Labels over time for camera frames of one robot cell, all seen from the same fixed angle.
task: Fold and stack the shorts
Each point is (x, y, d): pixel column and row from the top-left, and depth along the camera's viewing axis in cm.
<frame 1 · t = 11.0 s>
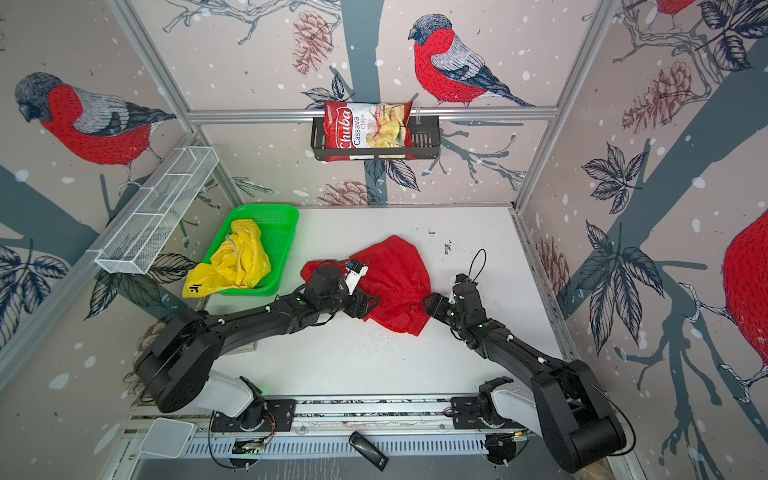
left hand: (370, 297, 84), fingers open
right hand: (427, 307, 88), fingers open
red shorts: (397, 277, 96), point 5 cm above the table
yellow shorts: (239, 263, 94), point 10 cm above the table
green plastic tray: (278, 226, 115), point 2 cm above the table

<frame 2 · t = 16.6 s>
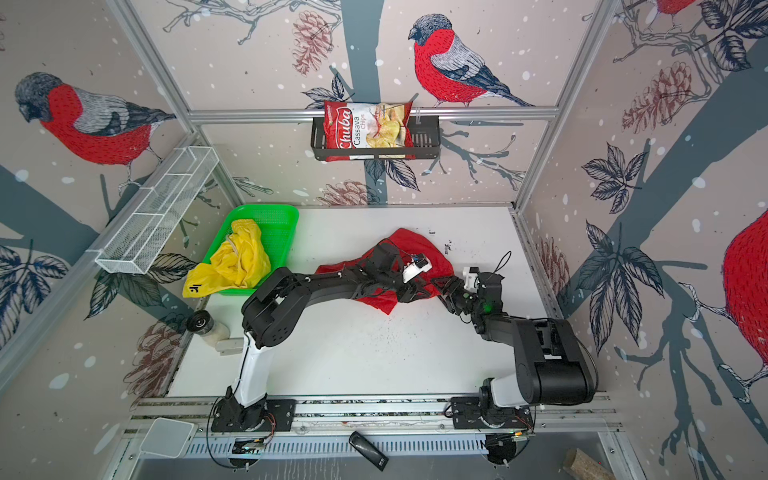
left hand: (426, 287, 88), fingers open
right hand: (430, 290, 88), fingers open
red shorts: (406, 244, 103), point 7 cm above the table
the other named things where they were.

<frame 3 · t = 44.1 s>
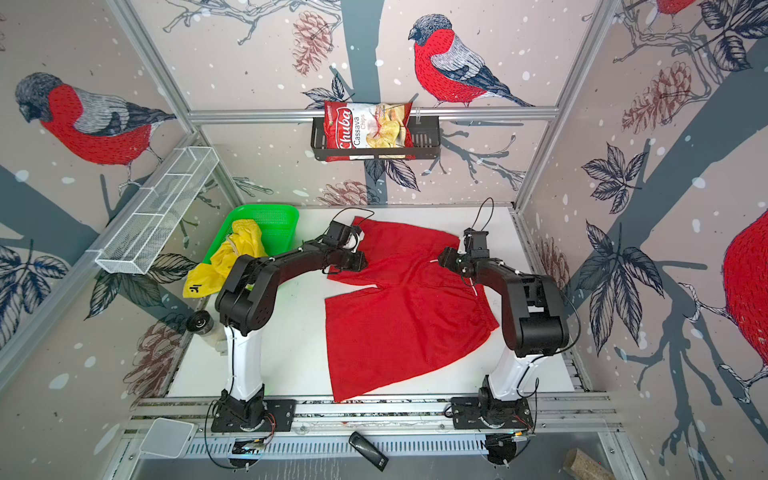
left hand: (365, 261, 99), fingers closed
right hand: (443, 261, 98), fingers open
red shorts: (419, 309, 92), point 2 cm above the table
the other named things where they were.

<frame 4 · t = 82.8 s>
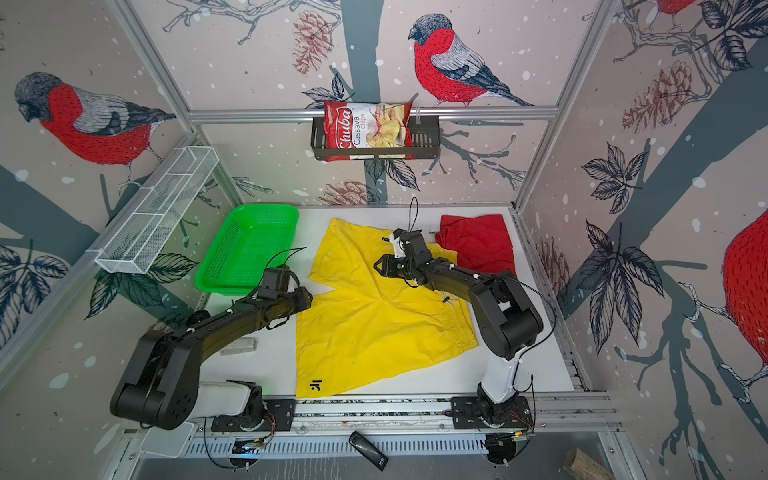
left hand: (306, 297, 91), fingers open
right hand: (374, 271, 93), fingers open
red shorts: (483, 243, 109), point 2 cm above the table
yellow shorts: (371, 324, 90), on the table
the other named things where they were.

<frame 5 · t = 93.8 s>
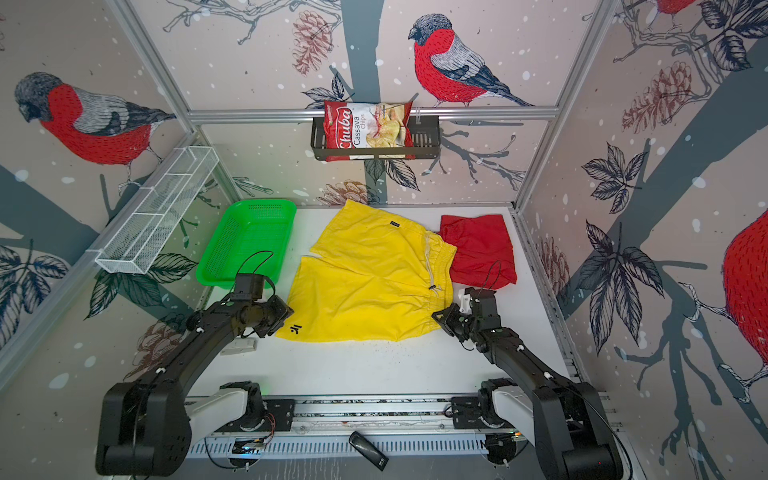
left hand: (288, 312, 85), fingers open
right hand: (429, 319, 86), fingers closed
yellow shorts: (376, 278, 102), on the table
the other named things where they were.

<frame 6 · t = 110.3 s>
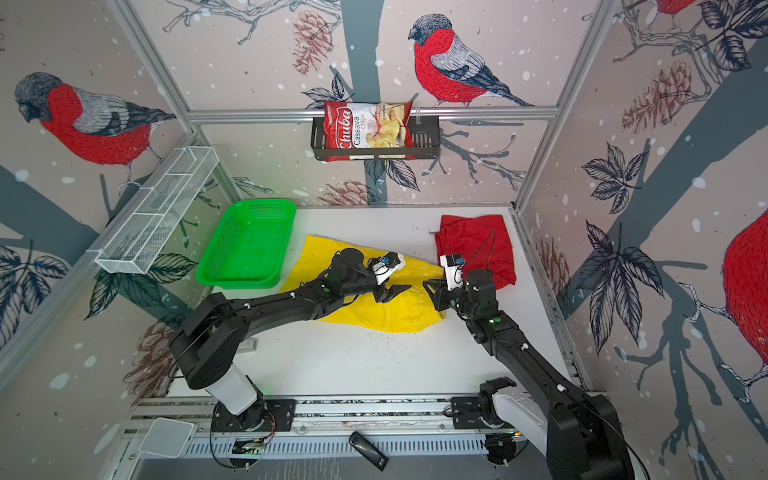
left hand: (404, 276, 79), fingers open
right hand: (423, 287, 82), fingers closed
yellow shorts: (409, 310, 90), point 4 cm above the table
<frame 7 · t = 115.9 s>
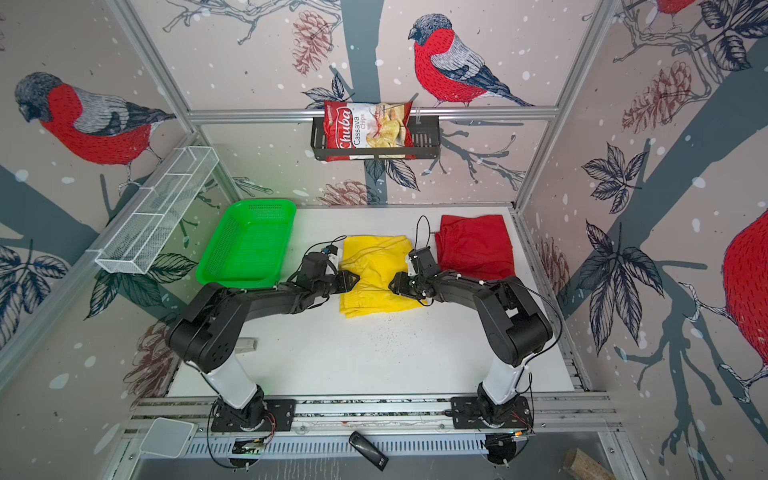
left hand: (356, 278, 93), fingers open
right hand: (391, 292, 94), fingers open
yellow shorts: (376, 260, 102), point 4 cm above the table
